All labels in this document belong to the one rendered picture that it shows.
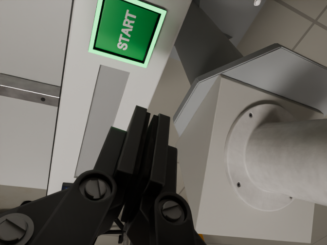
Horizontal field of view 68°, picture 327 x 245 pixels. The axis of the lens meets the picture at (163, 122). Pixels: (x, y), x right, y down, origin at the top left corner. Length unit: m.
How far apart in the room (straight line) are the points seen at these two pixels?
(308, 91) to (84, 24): 0.44
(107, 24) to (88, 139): 0.15
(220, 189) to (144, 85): 0.23
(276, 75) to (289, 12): 0.98
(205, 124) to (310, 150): 0.17
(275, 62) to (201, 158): 0.21
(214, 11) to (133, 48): 1.05
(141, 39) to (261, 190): 0.33
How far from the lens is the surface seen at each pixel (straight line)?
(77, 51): 0.25
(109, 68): 0.25
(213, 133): 0.41
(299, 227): 0.56
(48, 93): 0.42
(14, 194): 2.22
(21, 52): 0.42
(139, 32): 0.23
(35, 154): 0.56
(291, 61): 0.49
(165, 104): 1.47
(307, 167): 0.35
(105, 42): 0.23
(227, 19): 1.31
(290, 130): 0.39
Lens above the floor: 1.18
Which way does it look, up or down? 49 degrees down
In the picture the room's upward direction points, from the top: 169 degrees clockwise
